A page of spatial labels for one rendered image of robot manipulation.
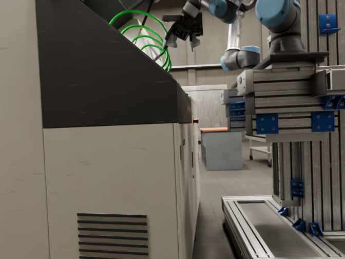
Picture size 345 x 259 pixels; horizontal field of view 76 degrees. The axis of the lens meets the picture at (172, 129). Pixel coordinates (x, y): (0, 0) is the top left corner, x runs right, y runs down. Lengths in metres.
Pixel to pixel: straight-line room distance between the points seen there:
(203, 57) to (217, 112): 2.87
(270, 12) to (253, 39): 9.82
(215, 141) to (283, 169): 2.50
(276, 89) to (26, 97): 1.05
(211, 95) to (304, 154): 7.29
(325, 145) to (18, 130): 1.42
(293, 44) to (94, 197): 1.02
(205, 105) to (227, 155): 4.76
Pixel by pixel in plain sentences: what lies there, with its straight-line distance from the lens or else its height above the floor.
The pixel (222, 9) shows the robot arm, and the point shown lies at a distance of 1.16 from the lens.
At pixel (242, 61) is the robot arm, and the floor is 1.17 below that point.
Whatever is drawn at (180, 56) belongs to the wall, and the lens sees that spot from 10.15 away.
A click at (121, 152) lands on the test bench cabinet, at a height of 0.68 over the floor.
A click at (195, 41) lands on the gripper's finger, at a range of 1.37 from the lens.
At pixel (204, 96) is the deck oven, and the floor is 1.76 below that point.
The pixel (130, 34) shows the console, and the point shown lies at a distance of 1.75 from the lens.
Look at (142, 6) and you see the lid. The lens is 1.76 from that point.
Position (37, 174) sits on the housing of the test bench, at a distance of 1.13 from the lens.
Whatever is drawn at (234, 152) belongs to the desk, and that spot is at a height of 0.27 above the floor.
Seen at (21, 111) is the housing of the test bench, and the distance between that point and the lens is 1.16.
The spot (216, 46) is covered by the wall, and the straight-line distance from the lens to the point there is 10.37.
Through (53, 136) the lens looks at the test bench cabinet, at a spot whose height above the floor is 0.75.
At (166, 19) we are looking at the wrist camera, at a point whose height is 1.33.
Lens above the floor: 0.78
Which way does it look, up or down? 1 degrees down
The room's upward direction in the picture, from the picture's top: 2 degrees counter-clockwise
